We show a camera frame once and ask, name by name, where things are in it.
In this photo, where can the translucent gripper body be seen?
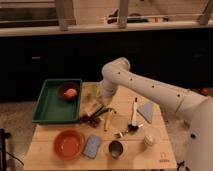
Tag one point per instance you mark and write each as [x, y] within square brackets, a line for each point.
[92, 102]

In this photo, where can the small metal cup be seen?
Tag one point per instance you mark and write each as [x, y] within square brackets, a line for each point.
[115, 148]

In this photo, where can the blue sponge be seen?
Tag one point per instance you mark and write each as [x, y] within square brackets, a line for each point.
[92, 145]

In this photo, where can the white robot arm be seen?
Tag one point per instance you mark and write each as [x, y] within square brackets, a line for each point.
[196, 109]

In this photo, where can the green plastic tray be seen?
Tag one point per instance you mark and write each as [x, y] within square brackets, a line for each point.
[52, 107]

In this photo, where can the brown dried fruit pile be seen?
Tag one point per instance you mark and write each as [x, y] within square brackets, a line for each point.
[91, 121]

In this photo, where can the blue triangular cloth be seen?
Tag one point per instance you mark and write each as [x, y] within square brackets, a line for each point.
[146, 111]

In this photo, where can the green pea pod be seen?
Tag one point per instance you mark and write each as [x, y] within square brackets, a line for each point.
[105, 110]

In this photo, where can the yellow pencil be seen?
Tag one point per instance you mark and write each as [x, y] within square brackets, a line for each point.
[107, 121]

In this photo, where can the orange fruit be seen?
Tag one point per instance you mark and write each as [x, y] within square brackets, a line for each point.
[70, 93]

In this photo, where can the dark brown bowl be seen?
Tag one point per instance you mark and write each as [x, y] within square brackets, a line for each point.
[67, 85]

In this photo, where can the red bowl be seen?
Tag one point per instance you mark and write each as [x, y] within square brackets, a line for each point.
[68, 144]

